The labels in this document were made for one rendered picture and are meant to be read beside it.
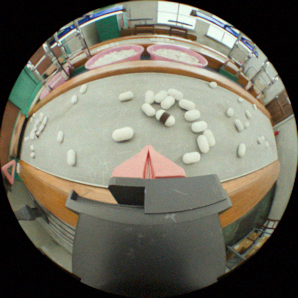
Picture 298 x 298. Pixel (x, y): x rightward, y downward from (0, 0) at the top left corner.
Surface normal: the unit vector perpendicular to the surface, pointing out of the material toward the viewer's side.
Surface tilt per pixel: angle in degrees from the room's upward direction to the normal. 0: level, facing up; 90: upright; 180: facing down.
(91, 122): 0
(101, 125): 0
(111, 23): 90
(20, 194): 90
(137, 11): 90
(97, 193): 45
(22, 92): 90
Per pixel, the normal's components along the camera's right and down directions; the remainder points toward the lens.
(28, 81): 1.00, 0.00
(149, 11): -0.11, 0.97
